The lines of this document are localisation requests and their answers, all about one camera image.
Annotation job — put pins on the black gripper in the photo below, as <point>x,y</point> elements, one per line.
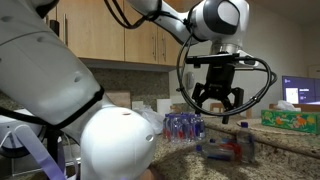
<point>218,83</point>

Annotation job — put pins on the clear water bottle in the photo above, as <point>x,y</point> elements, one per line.
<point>245,139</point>
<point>225,151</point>

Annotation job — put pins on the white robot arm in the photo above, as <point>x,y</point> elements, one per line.
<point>41,73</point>

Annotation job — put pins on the shrink-wrapped water bottle pack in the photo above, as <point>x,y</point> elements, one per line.
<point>183,127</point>

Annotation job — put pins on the upright clear water bottle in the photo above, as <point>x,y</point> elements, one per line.
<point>245,139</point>

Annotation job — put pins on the white plastic bag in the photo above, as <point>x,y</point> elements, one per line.
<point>154,118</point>

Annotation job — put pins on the monitor screen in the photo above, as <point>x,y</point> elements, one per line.
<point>301,90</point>

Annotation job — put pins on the green tissue box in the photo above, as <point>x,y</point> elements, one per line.
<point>306,122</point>

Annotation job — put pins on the wooden wall cabinets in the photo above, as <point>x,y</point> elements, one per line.
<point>89,30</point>

